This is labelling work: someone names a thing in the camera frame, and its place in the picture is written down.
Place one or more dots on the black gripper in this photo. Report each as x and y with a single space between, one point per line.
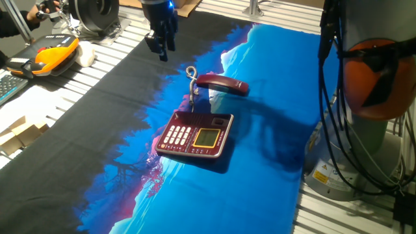
161 14

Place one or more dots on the maroon telephone handset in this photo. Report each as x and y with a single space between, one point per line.
221 81

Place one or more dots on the black metal handheld device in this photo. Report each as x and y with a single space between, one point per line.
48 5

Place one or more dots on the left forearm black sleeve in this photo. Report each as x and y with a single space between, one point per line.
13 26

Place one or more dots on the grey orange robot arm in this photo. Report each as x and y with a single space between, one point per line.
370 19

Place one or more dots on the person left hand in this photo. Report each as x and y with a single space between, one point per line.
37 14

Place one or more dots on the small grey plastic clip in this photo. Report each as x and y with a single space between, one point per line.
196 92

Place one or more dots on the white crumpled lump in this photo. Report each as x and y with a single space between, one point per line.
86 53

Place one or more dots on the orange grey teach pendant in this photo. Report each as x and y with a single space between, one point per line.
55 55

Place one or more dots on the landscape print table cloth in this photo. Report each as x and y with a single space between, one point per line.
81 130

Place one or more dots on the white paper sheet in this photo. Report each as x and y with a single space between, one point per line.
32 104

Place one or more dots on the small cardboard box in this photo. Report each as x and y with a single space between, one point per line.
29 133
9 144

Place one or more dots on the black connector box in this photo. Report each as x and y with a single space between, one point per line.
404 209

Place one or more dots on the silver aluminium frame post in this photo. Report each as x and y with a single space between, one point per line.
252 8

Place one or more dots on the thin aluminium frame bar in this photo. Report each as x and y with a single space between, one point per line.
18 21

